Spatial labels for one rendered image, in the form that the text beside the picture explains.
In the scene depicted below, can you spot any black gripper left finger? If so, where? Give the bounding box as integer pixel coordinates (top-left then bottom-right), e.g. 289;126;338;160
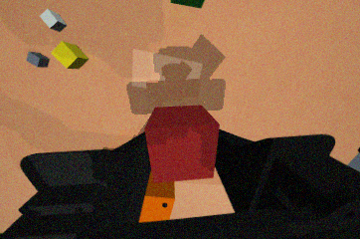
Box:
21;132;151;224

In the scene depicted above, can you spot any yellow block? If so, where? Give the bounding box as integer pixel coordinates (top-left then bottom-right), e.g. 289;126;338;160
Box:
51;41;88;69

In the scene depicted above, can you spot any small grey block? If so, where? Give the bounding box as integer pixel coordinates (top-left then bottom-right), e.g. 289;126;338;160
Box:
26;51;49;68

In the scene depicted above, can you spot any white block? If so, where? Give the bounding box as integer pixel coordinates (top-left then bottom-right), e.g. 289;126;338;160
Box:
40;9;67;32

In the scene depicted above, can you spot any red block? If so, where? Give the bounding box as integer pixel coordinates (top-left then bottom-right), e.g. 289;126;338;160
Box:
144;105;220;183

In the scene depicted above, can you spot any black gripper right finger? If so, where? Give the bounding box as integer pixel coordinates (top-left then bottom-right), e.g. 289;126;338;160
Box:
215;129;335;213

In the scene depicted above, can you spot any green block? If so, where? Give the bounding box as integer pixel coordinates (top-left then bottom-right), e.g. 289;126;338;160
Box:
170;0;205;9

